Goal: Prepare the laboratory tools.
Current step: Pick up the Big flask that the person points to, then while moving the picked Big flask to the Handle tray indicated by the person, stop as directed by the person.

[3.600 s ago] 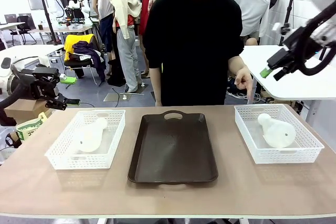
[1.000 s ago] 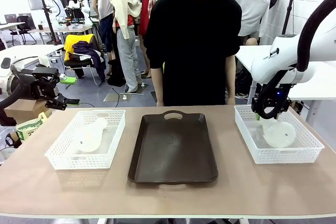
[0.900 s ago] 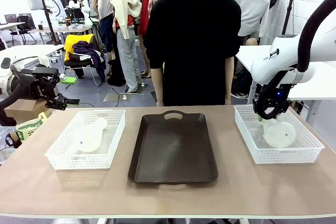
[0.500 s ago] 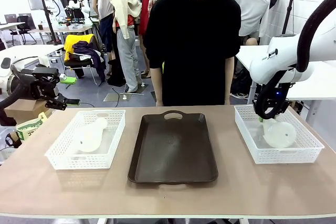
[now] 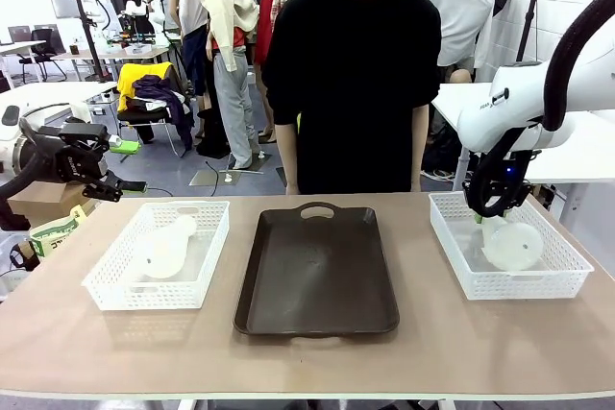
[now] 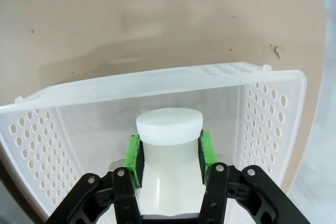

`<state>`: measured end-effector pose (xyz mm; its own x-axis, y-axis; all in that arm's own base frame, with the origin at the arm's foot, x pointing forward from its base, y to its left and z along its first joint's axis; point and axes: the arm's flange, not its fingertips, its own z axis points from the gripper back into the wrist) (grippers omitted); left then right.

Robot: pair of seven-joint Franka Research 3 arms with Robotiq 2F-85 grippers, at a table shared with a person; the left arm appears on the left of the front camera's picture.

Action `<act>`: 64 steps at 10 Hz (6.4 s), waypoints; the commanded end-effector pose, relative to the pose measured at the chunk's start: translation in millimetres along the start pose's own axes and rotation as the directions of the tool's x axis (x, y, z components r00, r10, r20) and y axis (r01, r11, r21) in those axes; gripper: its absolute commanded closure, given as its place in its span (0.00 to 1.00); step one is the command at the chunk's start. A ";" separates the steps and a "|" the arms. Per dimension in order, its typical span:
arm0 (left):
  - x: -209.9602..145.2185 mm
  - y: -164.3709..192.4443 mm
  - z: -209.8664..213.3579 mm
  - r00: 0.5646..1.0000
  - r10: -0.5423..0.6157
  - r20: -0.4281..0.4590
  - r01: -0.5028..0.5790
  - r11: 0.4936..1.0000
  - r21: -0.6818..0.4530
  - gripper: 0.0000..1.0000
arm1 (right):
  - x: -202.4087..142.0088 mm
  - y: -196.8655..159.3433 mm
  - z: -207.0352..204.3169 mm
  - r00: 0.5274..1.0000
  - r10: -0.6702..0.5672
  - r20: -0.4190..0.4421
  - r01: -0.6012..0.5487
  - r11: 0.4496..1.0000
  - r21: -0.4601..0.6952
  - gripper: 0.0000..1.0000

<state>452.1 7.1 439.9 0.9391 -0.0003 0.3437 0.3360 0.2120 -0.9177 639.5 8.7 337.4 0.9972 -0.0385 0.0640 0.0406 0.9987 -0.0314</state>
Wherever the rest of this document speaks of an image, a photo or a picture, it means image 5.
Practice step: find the tall black tripod stand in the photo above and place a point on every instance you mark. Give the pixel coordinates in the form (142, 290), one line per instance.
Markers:
(531, 16)

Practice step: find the black office chair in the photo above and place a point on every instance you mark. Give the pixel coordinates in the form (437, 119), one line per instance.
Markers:
(43, 52)

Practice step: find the lime green garment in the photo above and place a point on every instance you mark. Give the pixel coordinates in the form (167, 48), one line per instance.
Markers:
(298, 122)

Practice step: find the person's left forearm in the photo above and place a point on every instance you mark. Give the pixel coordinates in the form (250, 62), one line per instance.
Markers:
(419, 146)

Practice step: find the white perforated plastic basket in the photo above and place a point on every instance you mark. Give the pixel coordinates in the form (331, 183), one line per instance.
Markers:
(120, 292)
(562, 280)

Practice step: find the black chair with clothes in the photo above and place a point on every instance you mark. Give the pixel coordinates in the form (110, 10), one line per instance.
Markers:
(144, 117)

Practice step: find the yellow garment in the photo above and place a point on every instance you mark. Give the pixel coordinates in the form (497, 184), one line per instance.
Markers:
(132, 79)

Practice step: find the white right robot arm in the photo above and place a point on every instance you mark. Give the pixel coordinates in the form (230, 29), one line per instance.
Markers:
(509, 103)

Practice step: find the grey mannequin base plate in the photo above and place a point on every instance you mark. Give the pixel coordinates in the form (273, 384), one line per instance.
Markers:
(214, 178)

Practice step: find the dark brown serving tray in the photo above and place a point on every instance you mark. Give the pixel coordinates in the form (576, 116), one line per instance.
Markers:
(314, 275)

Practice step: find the translucent white conical flask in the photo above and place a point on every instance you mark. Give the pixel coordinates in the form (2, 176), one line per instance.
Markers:
(165, 251)
(516, 247)

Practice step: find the mannequin with white shirt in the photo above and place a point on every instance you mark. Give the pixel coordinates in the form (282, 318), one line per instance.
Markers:
(456, 11)

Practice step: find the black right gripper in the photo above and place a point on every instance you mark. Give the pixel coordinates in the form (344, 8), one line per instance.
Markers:
(520, 179)

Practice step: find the low white table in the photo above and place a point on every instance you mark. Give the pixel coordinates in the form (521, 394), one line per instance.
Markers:
(48, 95)

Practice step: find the mannequin with white tank top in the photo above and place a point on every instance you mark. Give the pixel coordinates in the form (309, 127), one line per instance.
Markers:
(192, 11)

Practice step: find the person in black shirt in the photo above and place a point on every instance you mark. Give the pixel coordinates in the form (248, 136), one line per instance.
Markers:
(353, 83)

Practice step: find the brown cardboard box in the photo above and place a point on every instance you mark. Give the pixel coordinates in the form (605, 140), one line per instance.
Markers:
(43, 201)

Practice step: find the green and white bag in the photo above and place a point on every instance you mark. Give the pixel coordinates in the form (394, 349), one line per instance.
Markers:
(53, 234)

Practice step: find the person's right forearm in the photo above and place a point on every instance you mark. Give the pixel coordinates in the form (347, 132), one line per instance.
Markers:
(287, 155)

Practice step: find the long beige background desk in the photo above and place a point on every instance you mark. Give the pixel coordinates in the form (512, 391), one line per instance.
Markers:
(115, 54)

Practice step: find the mannequin with cream jacket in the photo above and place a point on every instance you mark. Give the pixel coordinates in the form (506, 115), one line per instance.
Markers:
(233, 45)

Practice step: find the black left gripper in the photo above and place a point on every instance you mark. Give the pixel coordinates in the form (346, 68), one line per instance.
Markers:
(79, 162)

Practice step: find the mannequin with red jacket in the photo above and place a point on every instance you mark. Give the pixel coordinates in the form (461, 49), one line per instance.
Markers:
(264, 21)

